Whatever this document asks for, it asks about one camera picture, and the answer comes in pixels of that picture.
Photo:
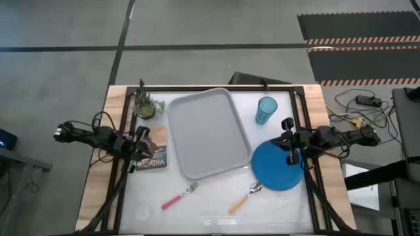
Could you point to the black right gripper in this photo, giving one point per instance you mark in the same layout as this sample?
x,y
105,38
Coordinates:
x,y
300,140

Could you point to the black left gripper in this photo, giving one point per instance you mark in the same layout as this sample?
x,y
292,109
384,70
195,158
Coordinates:
x,y
126,145

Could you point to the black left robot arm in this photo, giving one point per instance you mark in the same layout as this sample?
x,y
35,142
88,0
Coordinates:
x,y
96,137

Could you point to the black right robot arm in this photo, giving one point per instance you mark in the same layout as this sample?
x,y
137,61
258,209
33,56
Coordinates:
x,y
357,136

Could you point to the blue round plate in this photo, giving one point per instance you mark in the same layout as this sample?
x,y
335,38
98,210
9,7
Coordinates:
x,y
272,170

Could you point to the blue translucent plastic cup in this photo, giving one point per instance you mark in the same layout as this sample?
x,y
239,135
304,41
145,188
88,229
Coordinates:
x,y
265,109

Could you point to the grey plastic tray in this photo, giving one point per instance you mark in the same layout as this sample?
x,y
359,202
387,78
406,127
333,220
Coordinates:
x,y
206,131

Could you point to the small potted green plant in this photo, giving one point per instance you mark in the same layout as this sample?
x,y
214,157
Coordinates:
x,y
146,109

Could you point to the yellow plug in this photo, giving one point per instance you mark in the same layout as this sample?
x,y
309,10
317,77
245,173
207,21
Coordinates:
x,y
357,122

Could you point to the black chair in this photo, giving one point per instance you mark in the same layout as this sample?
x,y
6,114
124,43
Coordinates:
x,y
252,79

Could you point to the black power adapter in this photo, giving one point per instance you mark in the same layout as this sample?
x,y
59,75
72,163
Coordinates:
x,y
368,100

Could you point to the white paper sheet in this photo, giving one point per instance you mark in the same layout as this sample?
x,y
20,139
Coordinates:
x,y
364,193

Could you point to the black floor mat striped edge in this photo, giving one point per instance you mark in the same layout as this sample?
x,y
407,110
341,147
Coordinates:
x,y
361,64
357,26

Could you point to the grey side table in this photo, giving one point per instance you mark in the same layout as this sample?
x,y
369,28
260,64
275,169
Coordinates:
x,y
23,160

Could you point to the black device blue light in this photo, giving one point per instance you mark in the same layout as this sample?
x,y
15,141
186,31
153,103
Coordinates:
x,y
7,139

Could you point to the black aluminium table frame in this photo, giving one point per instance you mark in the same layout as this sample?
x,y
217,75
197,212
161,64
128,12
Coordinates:
x,y
213,88

